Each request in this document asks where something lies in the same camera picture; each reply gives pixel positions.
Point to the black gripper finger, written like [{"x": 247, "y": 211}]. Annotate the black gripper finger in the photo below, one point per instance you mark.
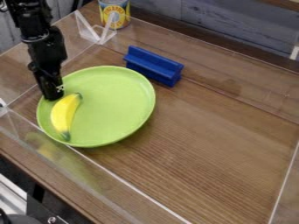
[{"x": 51, "y": 86}]

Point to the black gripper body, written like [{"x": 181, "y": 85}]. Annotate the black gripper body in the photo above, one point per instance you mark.
[{"x": 45, "y": 49}]

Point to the yellow toy banana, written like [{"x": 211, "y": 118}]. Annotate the yellow toy banana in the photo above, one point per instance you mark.
[{"x": 63, "y": 113}]

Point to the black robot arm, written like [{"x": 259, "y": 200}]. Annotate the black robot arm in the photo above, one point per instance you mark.
[{"x": 32, "y": 17}]

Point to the yellow labelled tin can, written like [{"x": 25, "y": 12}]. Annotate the yellow labelled tin can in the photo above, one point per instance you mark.
[{"x": 115, "y": 9}]

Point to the blue plastic block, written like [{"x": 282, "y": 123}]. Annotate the blue plastic block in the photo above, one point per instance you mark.
[{"x": 153, "y": 65}]

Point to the clear acrylic corner bracket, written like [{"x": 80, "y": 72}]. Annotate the clear acrylic corner bracket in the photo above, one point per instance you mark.
[{"x": 95, "y": 33}]

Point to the clear acrylic enclosure wall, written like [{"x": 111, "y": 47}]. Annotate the clear acrylic enclosure wall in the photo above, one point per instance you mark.
[{"x": 212, "y": 160}]

